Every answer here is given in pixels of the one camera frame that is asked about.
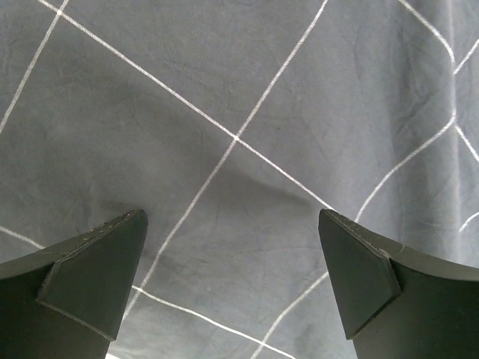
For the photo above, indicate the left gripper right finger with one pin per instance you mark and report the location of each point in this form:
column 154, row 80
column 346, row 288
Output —
column 395, row 301

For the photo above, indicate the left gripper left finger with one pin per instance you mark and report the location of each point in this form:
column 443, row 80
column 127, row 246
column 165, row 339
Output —
column 68, row 300

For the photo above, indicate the dark grey checked pillowcase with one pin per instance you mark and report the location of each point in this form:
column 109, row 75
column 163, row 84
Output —
column 232, row 124

